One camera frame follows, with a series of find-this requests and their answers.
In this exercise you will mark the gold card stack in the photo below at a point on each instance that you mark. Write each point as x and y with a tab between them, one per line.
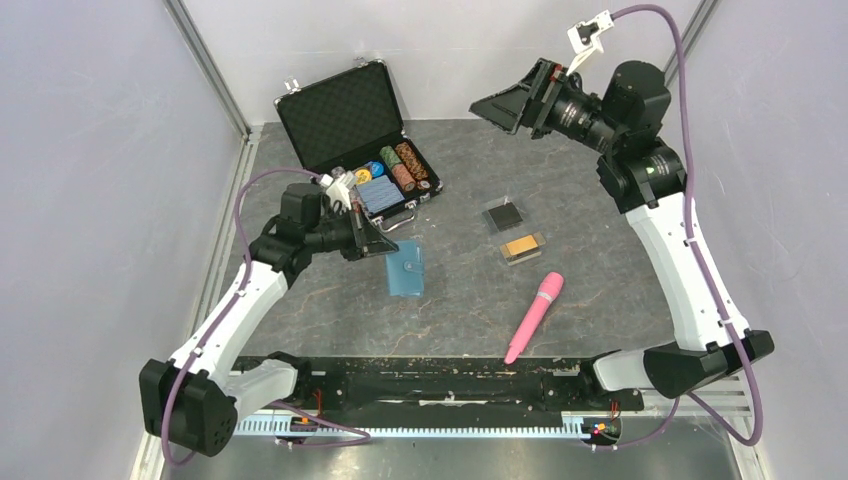
520	248

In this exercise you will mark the orange brown chip stack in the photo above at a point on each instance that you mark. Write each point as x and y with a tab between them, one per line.
411	161

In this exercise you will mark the black poker chip case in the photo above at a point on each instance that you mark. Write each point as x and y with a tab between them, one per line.
344	120

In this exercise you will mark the white cable duct strip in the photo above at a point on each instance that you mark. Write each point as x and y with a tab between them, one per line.
285	425

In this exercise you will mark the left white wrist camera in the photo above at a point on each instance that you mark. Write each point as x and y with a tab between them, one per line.
337	188

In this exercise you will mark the clear card box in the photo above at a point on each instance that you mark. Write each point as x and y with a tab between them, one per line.
527	227

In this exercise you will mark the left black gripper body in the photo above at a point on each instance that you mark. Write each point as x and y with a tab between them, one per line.
351	236

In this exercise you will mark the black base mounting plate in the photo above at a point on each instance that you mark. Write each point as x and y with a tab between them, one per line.
549	383

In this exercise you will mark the pink poker chip stack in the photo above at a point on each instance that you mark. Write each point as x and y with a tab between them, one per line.
403	177

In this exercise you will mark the green poker chip stack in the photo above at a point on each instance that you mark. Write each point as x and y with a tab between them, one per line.
389	157

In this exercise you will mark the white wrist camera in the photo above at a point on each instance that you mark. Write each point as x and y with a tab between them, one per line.
337	188
584	38

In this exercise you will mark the blue playing card deck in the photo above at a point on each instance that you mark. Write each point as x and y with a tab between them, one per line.
379	194

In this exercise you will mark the yellow dealer chip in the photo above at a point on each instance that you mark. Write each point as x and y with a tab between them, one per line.
363	175

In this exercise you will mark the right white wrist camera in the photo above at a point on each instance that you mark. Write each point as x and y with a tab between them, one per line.
584	38

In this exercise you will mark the blue leather card holder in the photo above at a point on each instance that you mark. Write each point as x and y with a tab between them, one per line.
405	270

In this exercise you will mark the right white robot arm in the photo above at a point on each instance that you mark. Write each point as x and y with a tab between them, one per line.
647	181

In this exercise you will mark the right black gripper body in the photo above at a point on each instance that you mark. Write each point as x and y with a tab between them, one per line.
546	86

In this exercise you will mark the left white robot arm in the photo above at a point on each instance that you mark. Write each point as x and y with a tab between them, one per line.
192	399

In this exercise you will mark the pink cylindrical tool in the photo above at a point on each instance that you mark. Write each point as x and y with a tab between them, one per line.
547	292

